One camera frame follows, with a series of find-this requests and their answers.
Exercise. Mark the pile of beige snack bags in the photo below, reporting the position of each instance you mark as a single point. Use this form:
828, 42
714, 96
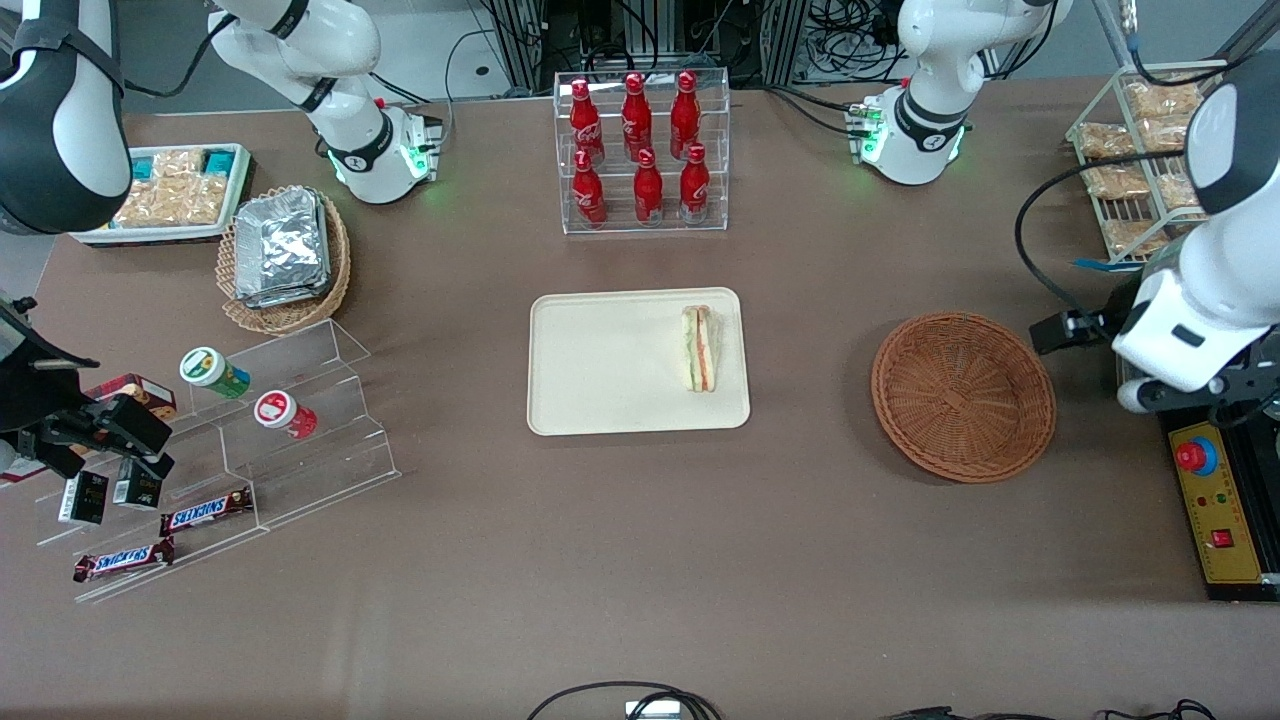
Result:
175, 195

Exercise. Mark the black machine yellow control panel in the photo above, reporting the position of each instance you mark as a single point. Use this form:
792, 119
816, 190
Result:
1235, 490

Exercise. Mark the triangular sandwich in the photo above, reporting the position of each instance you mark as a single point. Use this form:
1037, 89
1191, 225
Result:
700, 350

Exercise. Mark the green lid snack cup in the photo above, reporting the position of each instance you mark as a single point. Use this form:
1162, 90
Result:
205, 366

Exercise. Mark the clear acrylic bottle rack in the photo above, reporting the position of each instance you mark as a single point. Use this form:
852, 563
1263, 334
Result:
612, 215

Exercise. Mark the light tan wicker basket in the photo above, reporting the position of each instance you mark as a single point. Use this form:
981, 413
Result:
285, 318

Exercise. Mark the cream plastic tray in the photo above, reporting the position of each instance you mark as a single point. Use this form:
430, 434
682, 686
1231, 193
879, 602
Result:
610, 365

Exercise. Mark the teal snack packet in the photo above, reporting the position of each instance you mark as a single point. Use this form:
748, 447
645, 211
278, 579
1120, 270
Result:
143, 168
220, 160

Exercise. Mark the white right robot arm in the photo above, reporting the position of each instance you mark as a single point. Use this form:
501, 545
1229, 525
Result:
60, 120

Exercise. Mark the clear bag beige snacks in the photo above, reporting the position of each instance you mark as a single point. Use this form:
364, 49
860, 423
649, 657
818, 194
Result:
1105, 140
1168, 135
1165, 97
1117, 182
1135, 236
1178, 192

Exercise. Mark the brown snickers bar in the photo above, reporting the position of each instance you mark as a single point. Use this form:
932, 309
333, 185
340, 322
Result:
205, 512
122, 561

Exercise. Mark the white rectangular snack tray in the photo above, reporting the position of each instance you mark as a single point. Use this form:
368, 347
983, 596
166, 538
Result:
150, 235

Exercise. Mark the red lid snack cup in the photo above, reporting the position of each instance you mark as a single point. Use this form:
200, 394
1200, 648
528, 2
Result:
275, 410

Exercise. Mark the clear acrylic step stand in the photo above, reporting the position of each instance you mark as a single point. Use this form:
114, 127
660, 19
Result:
320, 470

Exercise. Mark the aluminium frame post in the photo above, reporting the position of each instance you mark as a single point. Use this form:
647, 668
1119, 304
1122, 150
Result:
785, 40
520, 40

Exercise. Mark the red cola bottle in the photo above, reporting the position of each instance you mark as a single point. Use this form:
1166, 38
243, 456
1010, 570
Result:
636, 115
685, 115
648, 190
588, 190
587, 125
694, 185

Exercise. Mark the small black box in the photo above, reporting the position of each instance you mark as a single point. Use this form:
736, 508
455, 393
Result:
83, 498
135, 492

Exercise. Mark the red emergency stop button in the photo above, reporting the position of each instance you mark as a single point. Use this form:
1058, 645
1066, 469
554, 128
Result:
1195, 456

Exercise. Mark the dark brown wicker basket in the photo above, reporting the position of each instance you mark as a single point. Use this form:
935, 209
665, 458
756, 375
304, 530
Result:
960, 400

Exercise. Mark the silver foil packs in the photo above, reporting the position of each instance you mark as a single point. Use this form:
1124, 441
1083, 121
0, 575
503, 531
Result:
282, 245

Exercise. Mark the red rocker switch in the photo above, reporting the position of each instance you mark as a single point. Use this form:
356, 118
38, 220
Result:
1222, 539

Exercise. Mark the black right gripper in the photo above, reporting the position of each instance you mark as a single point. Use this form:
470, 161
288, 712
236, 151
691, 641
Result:
30, 392

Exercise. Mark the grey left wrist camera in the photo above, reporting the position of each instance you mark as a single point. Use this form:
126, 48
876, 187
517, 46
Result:
1140, 397

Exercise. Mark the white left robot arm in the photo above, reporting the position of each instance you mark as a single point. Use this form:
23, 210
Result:
1240, 250

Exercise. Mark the silver metal device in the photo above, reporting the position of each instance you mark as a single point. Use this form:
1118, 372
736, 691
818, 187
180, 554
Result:
652, 711

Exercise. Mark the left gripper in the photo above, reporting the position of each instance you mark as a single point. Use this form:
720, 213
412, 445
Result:
1100, 322

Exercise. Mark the brown chocolate box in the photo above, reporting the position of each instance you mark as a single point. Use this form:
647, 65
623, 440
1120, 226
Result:
140, 388

